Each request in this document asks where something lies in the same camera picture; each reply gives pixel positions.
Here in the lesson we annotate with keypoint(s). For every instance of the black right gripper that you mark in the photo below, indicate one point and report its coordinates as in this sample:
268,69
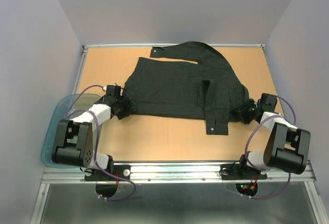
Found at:
243,109

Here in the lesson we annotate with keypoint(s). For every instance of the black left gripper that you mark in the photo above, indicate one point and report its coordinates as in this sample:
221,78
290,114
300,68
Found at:
129,108

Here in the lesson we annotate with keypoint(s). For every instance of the black pinstriped long sleeve shirt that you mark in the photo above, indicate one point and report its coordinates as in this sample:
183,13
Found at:
190,80

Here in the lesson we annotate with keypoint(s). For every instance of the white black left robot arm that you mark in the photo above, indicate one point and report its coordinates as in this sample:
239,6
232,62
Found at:
77,135

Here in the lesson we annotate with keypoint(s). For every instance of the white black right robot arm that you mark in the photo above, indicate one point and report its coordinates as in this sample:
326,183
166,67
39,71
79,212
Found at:
287,147

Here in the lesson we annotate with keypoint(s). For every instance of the clear teal plastic bin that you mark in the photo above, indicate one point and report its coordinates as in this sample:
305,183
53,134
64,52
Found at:
84,102

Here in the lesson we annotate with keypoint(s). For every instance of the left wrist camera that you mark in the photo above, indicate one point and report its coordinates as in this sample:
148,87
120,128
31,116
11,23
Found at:
108,87

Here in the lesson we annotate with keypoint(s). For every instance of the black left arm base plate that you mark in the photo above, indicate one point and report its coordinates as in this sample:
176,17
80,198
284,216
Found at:
94,175

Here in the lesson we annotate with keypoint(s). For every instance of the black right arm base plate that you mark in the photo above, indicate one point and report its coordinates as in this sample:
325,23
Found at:
238,172

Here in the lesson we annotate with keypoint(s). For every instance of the aluminium front mounting rail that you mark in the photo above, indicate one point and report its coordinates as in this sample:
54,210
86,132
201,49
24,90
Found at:
148,172

